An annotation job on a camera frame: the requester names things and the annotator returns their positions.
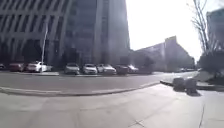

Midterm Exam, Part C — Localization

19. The bare tree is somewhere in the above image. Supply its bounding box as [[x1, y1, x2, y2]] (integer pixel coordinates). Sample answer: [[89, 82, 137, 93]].
[[186, 0, 214, 56]]

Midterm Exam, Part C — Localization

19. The low grey building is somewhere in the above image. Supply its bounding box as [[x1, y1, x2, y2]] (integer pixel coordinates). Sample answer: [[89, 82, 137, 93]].
[[129, 35, 196, 73]]

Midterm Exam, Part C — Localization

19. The tall grey office building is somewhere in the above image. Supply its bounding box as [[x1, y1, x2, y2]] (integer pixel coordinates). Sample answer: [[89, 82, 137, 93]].
[[0, 0, 132, 69]]

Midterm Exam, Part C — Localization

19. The dark bush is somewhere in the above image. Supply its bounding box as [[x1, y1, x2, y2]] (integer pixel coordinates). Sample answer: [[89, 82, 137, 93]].
[[196, 49, 224, 79]]

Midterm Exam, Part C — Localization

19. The stone block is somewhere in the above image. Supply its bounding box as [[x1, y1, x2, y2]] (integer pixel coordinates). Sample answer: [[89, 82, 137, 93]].
[[184, 77, 198, 95], [172, 77, 186, 91]]

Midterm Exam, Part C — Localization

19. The row of parked cars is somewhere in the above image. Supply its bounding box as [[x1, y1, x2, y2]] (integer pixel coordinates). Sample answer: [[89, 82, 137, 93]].
[[0, 60, 154, 76]]

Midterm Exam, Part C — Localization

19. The raised kerb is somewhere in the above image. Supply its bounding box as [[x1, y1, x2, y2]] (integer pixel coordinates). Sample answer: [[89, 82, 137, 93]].
[[159, 79, 224, 92]]

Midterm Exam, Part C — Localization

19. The grey asphalt road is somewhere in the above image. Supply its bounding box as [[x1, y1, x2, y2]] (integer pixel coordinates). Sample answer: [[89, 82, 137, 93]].
[[0, 70, 201, 92]]

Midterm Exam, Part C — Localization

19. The curved grey kerb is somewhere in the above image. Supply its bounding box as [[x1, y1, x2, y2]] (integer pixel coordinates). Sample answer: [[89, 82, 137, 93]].
[[0, 80, 161, 98]]

